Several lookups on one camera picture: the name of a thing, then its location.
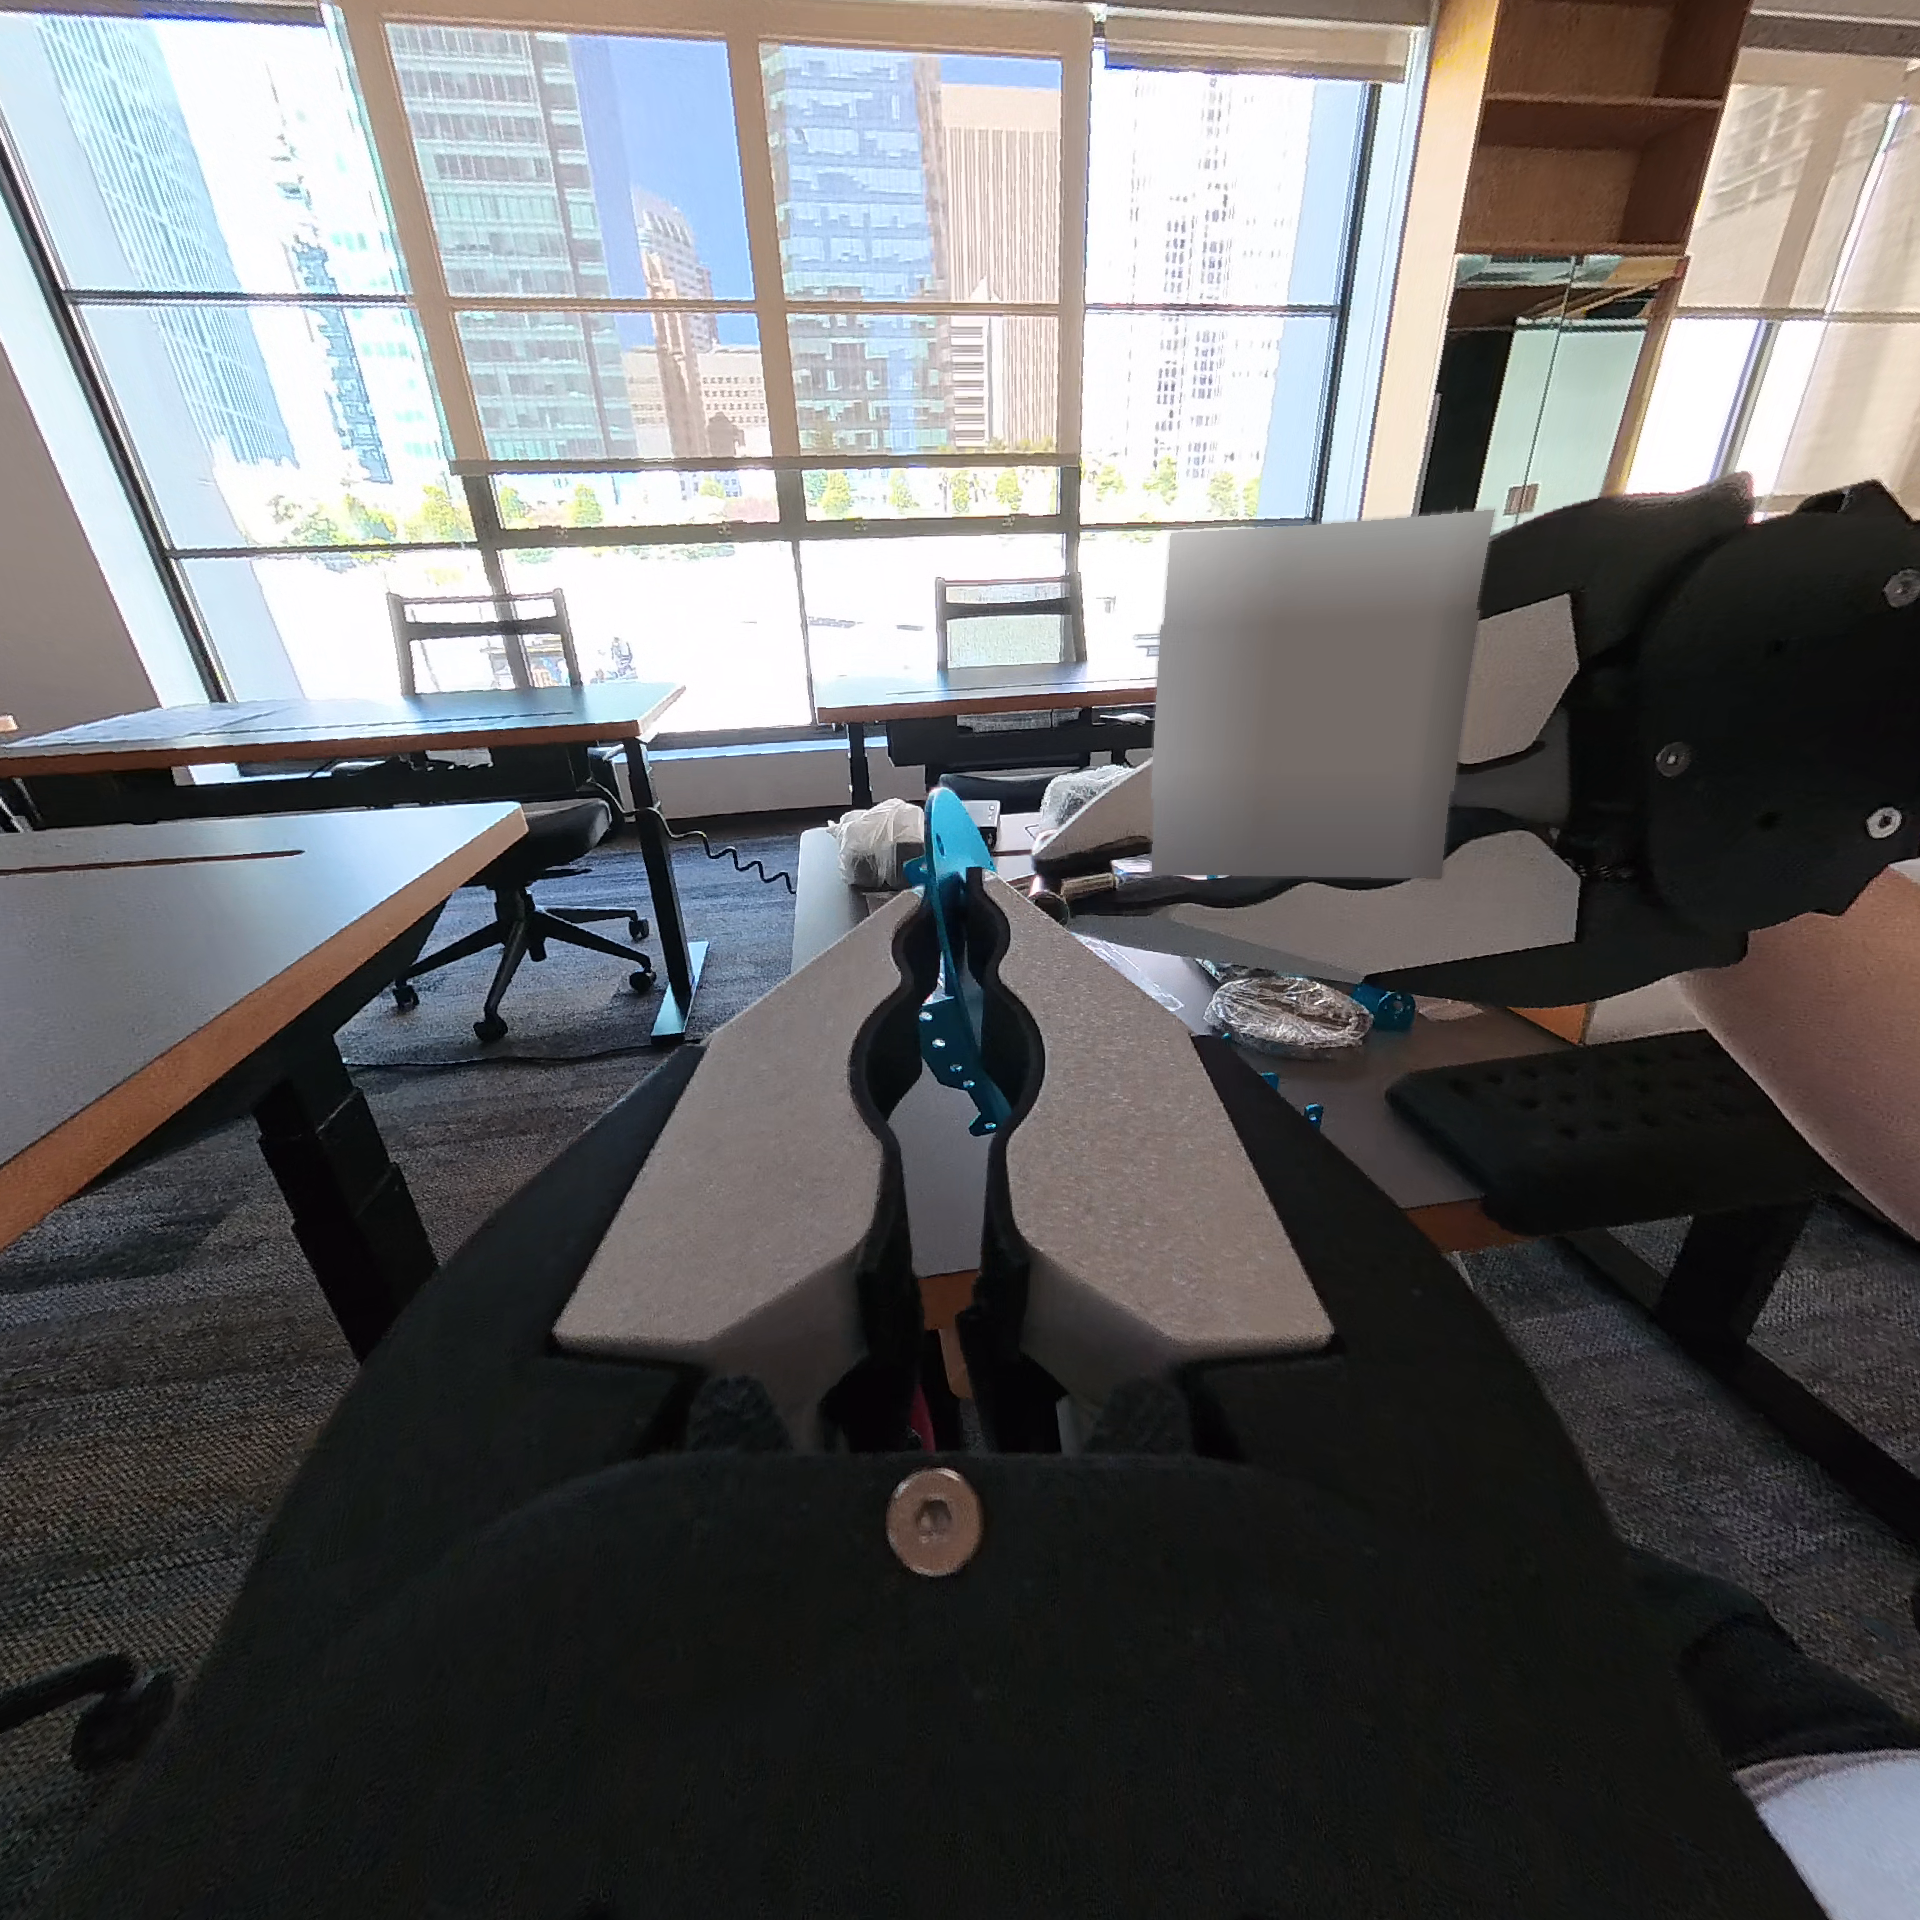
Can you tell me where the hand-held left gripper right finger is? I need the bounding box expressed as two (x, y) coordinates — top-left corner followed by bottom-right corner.
(976, 867), (1337, 1455)

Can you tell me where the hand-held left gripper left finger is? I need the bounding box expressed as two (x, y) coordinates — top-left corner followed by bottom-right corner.
(552, 882), (935, 1455)

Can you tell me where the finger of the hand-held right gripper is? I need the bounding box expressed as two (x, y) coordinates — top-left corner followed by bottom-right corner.
(1076, 829), (1590, 981)
(1031, 593), (1585, 890)

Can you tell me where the blue round metal plate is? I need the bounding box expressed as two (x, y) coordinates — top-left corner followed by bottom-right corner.
(919, 785), (1001, 1003)

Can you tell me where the plastic-wrapped round plate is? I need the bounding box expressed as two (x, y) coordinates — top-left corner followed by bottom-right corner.
(1203, 970), (1376, 1063)

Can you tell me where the frosted glass door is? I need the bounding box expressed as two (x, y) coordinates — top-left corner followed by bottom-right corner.
(1418, 256), (1692, 528)

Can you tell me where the black perforated pad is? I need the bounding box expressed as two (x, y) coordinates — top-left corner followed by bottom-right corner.
(1383, 1031), (1866, 1241)

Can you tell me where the window with roller blind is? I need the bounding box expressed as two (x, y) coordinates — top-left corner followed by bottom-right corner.
(1627, 45), (1920, 512)

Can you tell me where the white crumpled plastic bag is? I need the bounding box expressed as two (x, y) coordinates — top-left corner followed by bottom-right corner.
(831, 797), (934, 890)

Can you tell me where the black office chair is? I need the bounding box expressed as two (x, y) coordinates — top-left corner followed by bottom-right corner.
(392, 791), (665, 1047)

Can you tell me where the wooden shelf unit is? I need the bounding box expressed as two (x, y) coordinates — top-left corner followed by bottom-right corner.
(1448, 0), (1753, 260)

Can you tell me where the dark slat-back chair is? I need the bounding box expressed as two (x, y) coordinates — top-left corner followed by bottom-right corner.
(385, 586), (586, 698)
(931, 575), (1090, 674)

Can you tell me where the person's dark clothing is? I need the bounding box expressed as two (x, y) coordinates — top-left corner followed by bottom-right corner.
(1627, 1545), (1913, 1779)

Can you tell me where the tall city-view window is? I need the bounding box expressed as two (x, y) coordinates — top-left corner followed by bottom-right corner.
(0, 0), (1424, 740)

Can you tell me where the white shoe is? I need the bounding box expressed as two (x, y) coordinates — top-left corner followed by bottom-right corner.
(1727, 1747), (1920, 1920)

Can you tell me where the black coiled cable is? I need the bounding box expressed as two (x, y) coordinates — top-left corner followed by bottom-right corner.
(656, 815), (801, 899)

